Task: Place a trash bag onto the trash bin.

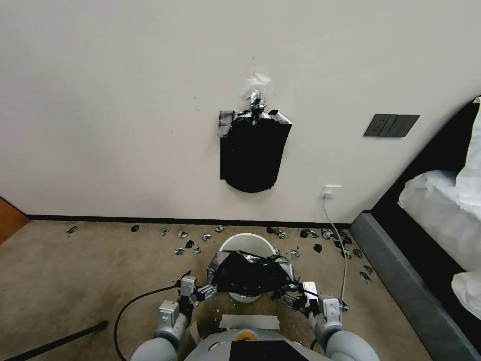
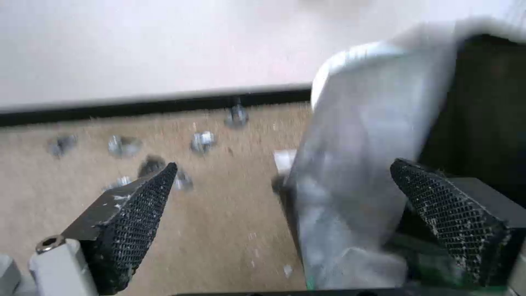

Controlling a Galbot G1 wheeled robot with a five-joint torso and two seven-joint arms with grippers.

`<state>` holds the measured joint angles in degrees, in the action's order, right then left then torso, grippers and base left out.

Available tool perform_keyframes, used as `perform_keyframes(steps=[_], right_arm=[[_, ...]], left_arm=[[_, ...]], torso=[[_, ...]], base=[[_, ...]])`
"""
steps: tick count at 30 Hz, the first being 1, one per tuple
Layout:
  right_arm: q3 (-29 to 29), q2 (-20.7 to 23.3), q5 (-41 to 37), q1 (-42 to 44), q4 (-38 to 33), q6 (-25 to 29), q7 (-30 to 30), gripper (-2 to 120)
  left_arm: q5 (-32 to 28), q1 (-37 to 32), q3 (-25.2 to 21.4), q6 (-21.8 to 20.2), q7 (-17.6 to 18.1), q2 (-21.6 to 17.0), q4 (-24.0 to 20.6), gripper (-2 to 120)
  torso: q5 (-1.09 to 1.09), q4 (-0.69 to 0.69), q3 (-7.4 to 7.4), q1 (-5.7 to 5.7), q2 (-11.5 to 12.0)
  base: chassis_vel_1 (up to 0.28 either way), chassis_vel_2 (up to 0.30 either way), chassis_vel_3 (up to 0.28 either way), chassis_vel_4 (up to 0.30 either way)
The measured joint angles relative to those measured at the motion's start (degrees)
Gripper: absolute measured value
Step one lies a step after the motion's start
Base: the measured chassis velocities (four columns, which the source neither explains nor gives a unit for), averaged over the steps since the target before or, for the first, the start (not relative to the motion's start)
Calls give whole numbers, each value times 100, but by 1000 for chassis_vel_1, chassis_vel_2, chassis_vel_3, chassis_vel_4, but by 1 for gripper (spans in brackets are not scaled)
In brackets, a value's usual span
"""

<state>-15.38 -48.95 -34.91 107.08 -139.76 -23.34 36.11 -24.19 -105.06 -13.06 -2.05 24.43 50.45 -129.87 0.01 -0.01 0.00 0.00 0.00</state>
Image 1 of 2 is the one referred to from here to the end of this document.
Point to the white robot front shell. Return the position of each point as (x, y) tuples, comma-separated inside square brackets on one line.
[(248, 348)]

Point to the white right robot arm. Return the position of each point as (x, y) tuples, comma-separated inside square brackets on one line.
[(338, 338)]

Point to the black baseboard strip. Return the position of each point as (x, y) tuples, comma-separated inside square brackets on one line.
[(150, 218)]

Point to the white pillow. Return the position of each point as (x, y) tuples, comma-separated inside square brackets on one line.
[(471, 169)]

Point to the dark grey bed frame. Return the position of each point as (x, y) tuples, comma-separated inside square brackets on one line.
[(398, 263)]

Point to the white wall socket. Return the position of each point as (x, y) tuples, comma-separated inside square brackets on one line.
[(330, 190)]

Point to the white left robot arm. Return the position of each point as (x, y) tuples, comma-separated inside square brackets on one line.
[(165, 338)]

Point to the white round trash bin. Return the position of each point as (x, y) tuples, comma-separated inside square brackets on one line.
[(246, 242)]

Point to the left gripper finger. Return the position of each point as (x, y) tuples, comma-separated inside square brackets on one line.
[(202, 298), (208, 289)]

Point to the grey wall switch panel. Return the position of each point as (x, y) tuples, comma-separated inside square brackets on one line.
[(391, 125)]

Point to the white bed duvet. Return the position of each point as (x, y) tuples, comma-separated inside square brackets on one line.
[(436, 218)]

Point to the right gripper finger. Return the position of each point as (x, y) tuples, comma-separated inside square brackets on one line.
[(290, 289), (290, 300)]

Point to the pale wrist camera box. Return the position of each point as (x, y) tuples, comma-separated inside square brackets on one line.
[(188, 286), (310, 291)]

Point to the brown wooden furniture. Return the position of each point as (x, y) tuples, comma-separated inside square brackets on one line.
[(9, 222)]

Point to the black plastic trash bag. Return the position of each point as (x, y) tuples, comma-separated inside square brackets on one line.
[(248, 272)]

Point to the black trash bag stack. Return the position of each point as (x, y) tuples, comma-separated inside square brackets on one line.
[(253, 150)]

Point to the white bed sheet fold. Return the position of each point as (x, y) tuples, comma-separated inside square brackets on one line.
[(468, 293)]

